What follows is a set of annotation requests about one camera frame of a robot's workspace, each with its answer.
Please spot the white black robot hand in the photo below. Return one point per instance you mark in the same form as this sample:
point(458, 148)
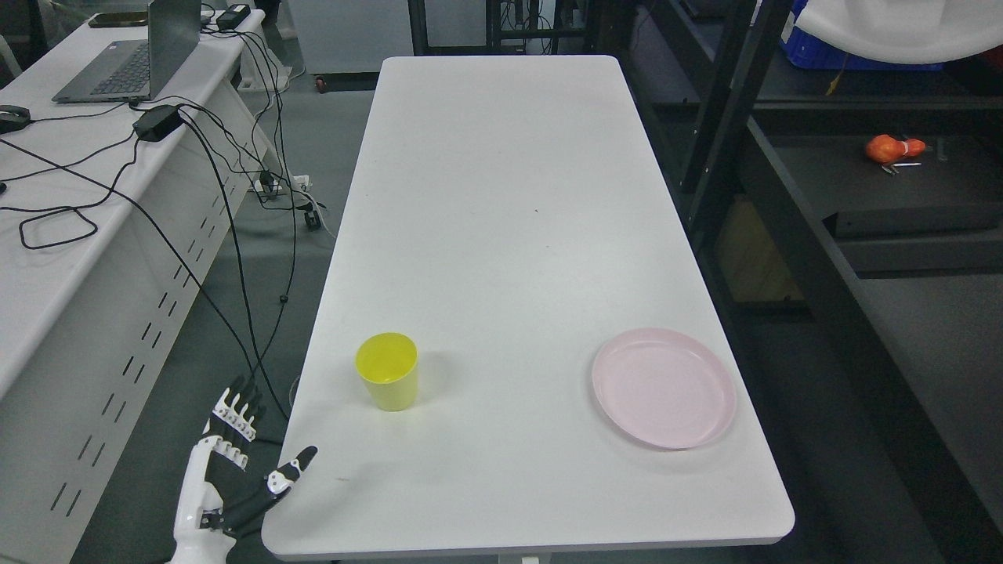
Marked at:
point(218, 500)

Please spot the yellow plastic cup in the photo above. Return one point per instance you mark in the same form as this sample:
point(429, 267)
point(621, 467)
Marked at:
point(387, 366)

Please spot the black metal shelf rack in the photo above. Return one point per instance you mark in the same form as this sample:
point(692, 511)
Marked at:
point(863, 300)

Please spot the orange toy on shelf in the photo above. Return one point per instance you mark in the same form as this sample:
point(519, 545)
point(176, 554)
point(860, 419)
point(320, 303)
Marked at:
point(886, 150)

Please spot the white side desk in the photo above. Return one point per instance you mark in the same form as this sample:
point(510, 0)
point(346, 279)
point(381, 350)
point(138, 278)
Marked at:
point(104, 242)

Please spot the black power adapter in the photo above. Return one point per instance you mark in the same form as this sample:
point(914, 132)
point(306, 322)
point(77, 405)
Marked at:
point(157, 123)

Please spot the white table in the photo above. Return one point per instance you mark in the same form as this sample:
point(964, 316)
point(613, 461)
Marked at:
point(508, 215)

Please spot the grey laptop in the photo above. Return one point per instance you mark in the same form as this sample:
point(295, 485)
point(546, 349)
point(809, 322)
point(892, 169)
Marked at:
point(139, 69)

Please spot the pink plastic plate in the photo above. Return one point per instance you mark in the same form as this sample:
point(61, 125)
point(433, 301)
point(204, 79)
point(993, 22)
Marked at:
point(664, 388)

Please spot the black smartphone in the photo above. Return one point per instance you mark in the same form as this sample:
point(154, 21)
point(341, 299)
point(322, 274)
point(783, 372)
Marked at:
point(118, 19)

